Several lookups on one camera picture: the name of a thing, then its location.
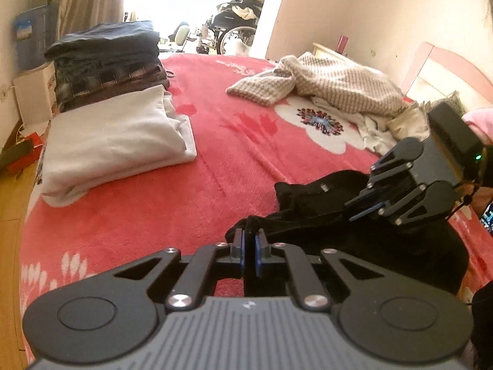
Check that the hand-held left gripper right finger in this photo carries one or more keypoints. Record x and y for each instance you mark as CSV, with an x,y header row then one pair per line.
x,y
260,252

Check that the pale green chair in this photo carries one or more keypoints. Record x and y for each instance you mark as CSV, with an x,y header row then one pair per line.
x,y
181,32

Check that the blue plastic box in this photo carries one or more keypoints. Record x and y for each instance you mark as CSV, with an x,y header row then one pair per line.
x,y
34,42

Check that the black wheelchair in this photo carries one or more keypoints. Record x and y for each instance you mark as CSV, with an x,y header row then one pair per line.
x,y
231,19

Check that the beige checked sweater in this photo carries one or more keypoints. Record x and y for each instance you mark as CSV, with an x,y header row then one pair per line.
x,y
346,84

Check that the white cardboard box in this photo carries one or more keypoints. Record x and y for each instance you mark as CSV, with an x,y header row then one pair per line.
x,y
32,92

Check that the crumpled white garment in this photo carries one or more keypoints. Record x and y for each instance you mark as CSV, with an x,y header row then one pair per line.
x,y
373,135

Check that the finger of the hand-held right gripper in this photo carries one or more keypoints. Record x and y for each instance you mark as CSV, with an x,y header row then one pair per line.
x,y
400,206
389,183

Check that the frayed olive cloth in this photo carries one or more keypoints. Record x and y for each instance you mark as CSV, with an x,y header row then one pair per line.
x,y
454,104

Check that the pink and cream headboard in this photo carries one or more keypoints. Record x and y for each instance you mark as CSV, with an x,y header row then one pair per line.
x,y
435,52

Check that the stack of folded dark clothes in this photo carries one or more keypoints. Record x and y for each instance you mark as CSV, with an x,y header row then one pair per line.
x,y
104,46

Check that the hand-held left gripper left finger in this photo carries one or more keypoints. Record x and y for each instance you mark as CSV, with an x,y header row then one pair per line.
x,y
239,252

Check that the red box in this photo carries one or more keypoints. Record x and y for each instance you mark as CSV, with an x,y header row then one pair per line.
x,y
23,162

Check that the folded white cloth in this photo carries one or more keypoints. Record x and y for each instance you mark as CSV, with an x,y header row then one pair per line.
x,y
115,138

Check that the cream nightstand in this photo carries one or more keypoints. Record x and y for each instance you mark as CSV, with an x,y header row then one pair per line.
x,y
327,50

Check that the crumpled beige pants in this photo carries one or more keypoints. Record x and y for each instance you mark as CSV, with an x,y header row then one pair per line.
x,y
408,123

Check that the black printed t-shirt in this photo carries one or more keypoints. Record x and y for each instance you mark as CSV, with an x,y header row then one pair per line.
x,y
308,208

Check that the pink cup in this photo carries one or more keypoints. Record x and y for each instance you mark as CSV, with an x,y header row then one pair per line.
x,y
342,43

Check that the red floral blanket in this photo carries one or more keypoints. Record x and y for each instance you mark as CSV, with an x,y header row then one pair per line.
x,y
215,169

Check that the smartphone with lit screen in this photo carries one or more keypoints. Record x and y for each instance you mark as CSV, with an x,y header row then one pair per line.
x,y
488,217

